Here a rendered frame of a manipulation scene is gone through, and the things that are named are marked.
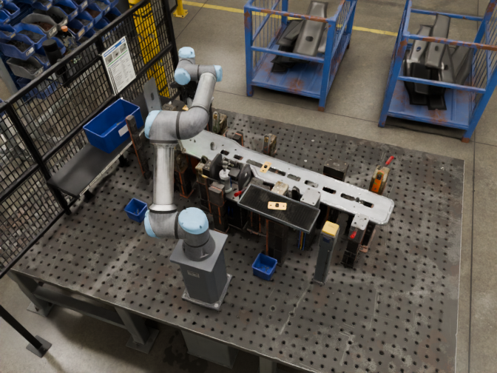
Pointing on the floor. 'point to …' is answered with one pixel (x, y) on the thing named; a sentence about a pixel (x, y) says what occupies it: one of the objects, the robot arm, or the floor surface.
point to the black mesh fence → (36, 344)
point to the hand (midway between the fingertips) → (189, 106)
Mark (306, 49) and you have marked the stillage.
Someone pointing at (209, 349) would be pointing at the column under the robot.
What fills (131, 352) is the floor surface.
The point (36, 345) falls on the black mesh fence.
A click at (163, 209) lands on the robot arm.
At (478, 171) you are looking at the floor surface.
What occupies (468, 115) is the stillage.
